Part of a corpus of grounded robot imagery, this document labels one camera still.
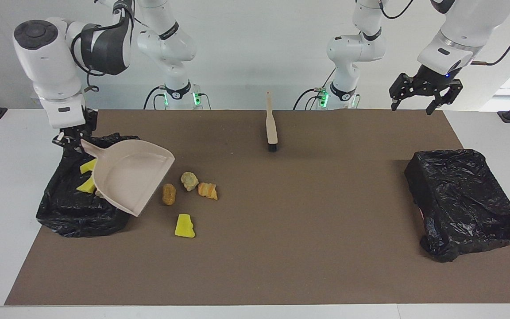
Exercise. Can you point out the black bag lined bin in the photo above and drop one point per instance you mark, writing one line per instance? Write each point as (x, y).
(458, 199)
(73, 212)

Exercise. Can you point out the brown fried nugget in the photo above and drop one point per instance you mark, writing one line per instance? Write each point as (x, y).
(168, 194)

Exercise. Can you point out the small curved yellow sponge piece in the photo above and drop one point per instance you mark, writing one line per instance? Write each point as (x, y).
(86, 186)

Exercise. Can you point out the yellow wedge sponge piece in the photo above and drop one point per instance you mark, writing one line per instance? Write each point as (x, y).
(184, 227)

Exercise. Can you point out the pale lumpy bread chunk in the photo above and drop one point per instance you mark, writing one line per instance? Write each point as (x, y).
(189, 180)

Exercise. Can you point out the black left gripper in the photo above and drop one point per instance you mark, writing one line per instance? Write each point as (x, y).
(427, 80)

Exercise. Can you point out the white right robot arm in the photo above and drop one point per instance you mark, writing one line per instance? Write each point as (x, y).
(47, 57)

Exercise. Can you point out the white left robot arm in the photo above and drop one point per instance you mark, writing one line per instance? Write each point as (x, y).
(463, 26)

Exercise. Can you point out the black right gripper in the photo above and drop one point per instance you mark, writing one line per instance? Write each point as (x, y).
(75, 134)

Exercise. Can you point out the brown table mat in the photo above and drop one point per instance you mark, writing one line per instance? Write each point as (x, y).
(255, 274)

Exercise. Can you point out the beige hand brush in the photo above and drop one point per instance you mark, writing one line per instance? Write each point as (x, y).
(272, 128)

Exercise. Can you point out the beige plastic dustpan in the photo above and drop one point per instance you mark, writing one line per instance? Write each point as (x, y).
(126, 177)

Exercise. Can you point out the yellow notched sponge piece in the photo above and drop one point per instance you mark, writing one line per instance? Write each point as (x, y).
(88, 167)

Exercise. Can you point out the orange striped bread piece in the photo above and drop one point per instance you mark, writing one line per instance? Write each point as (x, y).
(207, 190)

